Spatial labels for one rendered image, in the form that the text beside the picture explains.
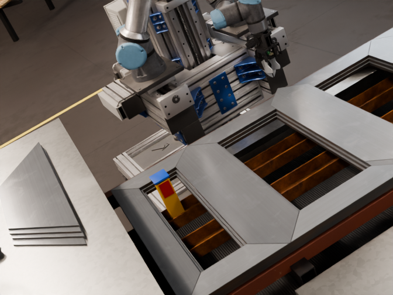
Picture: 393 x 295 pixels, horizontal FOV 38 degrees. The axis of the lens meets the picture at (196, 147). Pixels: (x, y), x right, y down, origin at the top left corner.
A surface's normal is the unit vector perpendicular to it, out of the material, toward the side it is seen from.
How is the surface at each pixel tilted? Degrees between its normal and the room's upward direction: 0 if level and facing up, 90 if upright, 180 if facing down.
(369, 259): 0
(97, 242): 0
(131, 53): 96
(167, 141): 0
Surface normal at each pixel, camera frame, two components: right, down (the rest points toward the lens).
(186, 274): -0.35, -0.79
